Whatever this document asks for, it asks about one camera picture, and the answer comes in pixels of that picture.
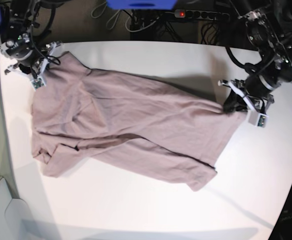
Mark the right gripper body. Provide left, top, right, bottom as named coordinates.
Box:
left=4, top=41, right=63, bottom=80

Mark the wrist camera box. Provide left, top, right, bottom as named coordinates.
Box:
left=248, top=111, right=269, bottom=128
left=30, top=77, right=46, bottom=91

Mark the black power strip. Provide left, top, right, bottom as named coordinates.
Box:
left=174, top=9, right=230, bottom=22

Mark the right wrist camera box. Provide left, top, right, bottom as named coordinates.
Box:
left=30, top=77, right=46, bottom=91

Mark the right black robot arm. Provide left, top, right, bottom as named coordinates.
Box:
left=0, top=0, right=64, bottom=78

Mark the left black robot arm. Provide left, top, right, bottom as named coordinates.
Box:
left=221, top=0, right=292, bottom=114

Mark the mauve pink t-shirt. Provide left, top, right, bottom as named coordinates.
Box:
left=31, top=52, right=246, bottom=192

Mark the blue plastic bin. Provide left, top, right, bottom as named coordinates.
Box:
left=107, top=0, right=177, bottom=10

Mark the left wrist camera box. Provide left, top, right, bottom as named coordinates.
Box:
left=248, top=111, right=269, bottom=128

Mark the white looped cable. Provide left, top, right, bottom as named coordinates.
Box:
left=106, top=9, right=136, bottom=33

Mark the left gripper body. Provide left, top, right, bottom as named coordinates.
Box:
left=218, top=78, right=276, bottom=114

